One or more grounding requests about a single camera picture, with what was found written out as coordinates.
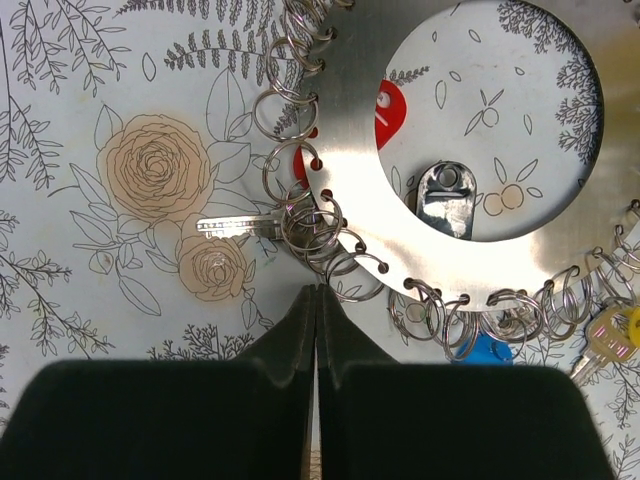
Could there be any floral table mat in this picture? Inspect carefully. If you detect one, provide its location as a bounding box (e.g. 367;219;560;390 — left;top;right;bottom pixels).
1;1;639;479

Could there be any yellow capped key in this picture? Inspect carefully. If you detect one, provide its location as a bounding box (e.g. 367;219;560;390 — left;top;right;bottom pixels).
570;306;637;386

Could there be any metal keyring disc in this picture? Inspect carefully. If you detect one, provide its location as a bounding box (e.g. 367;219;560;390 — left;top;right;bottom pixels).
253;0;640;364

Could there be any plain silver key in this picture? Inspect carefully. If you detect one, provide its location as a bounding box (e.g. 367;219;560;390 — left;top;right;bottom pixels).
195;206;323;247

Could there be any blue capped key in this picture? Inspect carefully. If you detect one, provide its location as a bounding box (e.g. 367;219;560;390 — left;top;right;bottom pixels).
457;332;514;365

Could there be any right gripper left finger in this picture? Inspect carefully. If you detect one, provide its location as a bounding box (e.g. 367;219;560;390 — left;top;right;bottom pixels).
1;286;318;479

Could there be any red capped key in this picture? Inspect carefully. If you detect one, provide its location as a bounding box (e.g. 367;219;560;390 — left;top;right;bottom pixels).
292;80;407;188

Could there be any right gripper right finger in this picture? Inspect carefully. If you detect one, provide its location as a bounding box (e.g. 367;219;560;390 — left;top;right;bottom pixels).
317;286;613;479

